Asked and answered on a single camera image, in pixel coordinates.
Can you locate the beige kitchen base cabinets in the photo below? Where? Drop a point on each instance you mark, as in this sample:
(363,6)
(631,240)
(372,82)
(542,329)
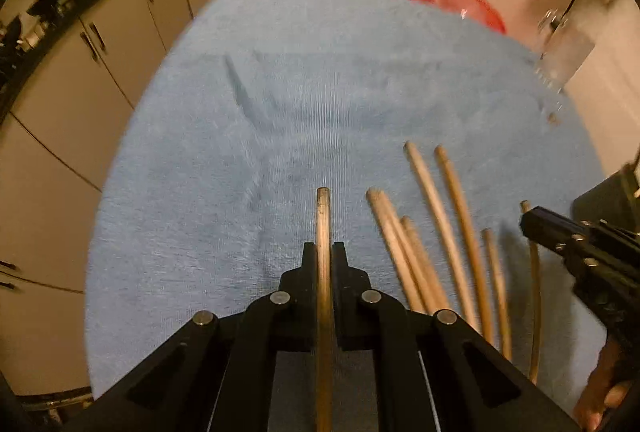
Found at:
(75,112)

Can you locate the clear plastic bag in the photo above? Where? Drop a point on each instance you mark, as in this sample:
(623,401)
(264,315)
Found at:
(565,47)

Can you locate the person's right hand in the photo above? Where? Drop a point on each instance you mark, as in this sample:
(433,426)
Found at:
(597,387)

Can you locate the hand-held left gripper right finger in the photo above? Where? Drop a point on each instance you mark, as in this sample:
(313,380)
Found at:
(342,297)

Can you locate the pale wooden chopstick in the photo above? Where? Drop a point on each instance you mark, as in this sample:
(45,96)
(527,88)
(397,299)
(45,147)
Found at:
(417,252)
(387,232)

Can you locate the blue towel cloth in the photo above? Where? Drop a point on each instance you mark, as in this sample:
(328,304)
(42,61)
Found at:
(300,112)

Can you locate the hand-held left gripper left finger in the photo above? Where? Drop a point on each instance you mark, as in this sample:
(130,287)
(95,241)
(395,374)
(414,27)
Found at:
(307,292)

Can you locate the single brown wooden chopstick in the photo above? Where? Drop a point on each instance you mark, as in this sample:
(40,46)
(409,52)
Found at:
(324,222)

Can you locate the bunch of brown chopsticks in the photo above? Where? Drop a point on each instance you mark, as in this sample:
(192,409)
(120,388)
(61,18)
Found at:
(436,217)

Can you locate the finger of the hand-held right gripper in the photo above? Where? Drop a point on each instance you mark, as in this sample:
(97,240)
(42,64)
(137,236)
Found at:
(565,232)

